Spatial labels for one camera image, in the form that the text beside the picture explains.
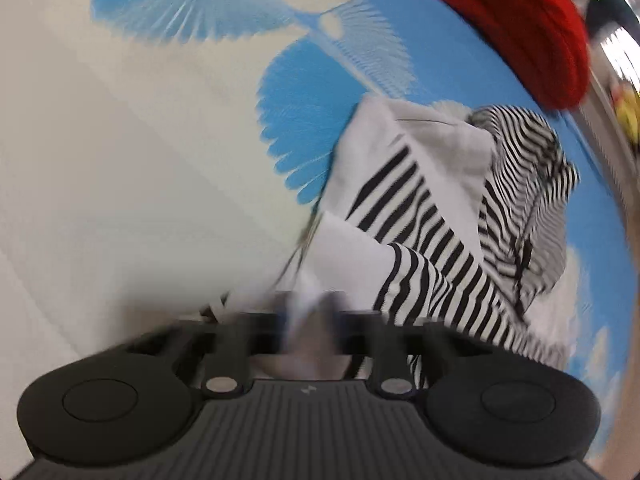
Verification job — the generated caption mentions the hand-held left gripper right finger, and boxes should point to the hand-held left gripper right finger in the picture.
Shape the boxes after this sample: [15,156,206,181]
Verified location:
[320,291,482,399]

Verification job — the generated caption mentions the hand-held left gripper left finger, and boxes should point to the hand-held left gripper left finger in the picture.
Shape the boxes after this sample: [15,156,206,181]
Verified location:
[125,291,299,400]

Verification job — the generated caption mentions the black white striped shirt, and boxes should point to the black white striped shirt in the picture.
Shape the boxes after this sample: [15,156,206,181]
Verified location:
[200,96,582,392]

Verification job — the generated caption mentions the blue white printed bed sheet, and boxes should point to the blue white printed bed sheet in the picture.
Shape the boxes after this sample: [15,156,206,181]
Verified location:
[0,0,632,480]

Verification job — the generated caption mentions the red knitted sweater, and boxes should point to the red knitted sweater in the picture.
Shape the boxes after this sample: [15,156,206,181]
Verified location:
[384,0,592,111]

